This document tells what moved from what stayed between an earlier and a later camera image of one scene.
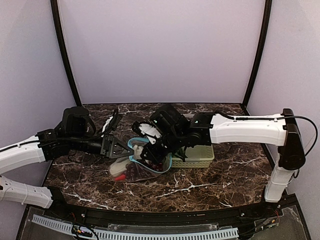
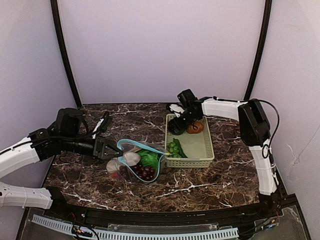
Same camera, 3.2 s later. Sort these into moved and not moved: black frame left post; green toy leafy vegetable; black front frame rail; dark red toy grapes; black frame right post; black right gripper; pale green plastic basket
Moved: green toy leafy vegetable; black right gripper; dark red toy grapes
Not moved: black frame right post; pale green plastic basket; black frame left post; black front frame rail
